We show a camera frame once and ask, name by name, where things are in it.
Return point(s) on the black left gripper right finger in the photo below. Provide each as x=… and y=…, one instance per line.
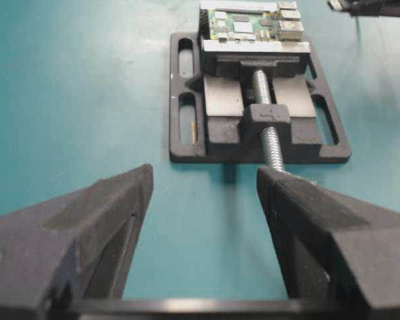
x=332, y=247

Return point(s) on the silver vise lead screw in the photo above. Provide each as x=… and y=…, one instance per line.
x=269, y=135

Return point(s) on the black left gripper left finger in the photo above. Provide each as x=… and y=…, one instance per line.
x=78, y=245

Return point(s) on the green PCB board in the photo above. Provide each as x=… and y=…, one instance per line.
x=250, y=21

